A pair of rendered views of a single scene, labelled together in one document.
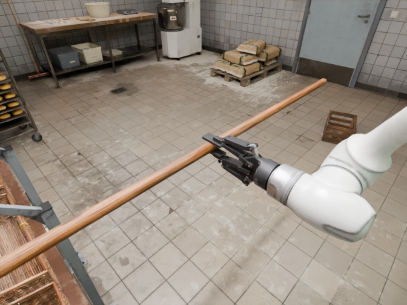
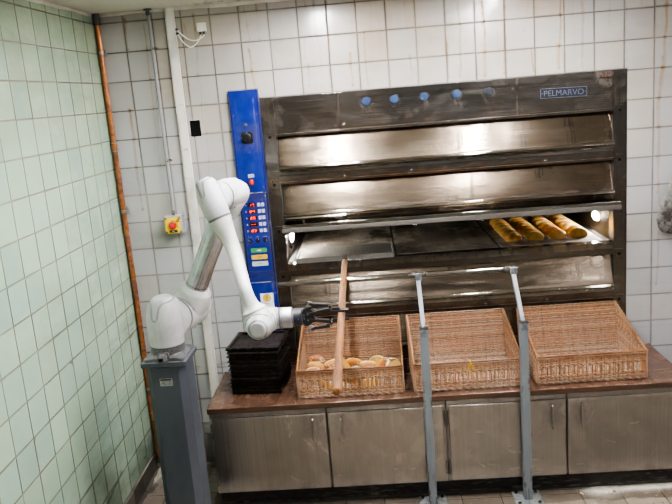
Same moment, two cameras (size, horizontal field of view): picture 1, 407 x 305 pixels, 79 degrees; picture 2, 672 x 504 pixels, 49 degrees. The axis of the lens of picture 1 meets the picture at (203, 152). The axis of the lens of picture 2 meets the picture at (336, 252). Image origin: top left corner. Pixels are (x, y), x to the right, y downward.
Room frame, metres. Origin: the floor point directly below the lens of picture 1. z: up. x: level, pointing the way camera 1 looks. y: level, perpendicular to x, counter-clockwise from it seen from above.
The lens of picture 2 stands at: (2.83, -2.02, 2.10)
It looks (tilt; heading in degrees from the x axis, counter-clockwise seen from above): 12 degrees down; 138
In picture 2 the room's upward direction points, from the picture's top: 5 degrees counter-clockwise
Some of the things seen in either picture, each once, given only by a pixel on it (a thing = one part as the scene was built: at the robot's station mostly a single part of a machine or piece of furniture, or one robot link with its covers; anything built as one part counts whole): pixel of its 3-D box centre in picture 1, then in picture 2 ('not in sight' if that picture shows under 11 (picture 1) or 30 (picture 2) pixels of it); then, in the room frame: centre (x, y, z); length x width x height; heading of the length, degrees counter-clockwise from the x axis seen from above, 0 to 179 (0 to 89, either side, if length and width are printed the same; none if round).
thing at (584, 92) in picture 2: not in sight; (441, 103); (0.26, 1.11, 1.99); 1.80 x 0.08 x 0.21; 45
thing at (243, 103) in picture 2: not in sight; (280, 249); (-1.12, 0.99, 1.07); 1.93 x 0.16 x 2.15; 135
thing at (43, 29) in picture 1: (100, 44); not in sight; (5.01, 1.97, 0.45); 2.20 x 0.80 x 0.90; 135
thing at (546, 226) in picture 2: not in sight; (535, 226); (0.37, 1.81, 1.21); 0.61 x 0.48 x 0.06; 135
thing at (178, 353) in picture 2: not in sight; (167, 350); (-0.04, -0.52, 1.03); 0.22 x 0.18 x 0.06; 135
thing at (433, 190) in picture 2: not in sight; (445, 188); (0.28, 1.09, 1.54); 1.79 x 0.11 x 0.19; 45
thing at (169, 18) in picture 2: not in sight; (194, 223); (-0.69, 0.08, 1.45); 0.05 x 0.02 x 2.30; 45
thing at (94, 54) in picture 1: (87, 52); not in sight; (4.81, 2.16, 0.35); 0.50 x 0.36 x 0.24; 47
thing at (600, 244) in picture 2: not in sight; (448, 255); (0.26, 1.10, 1.16); 1.80 x 0.06 x 0.04; 45
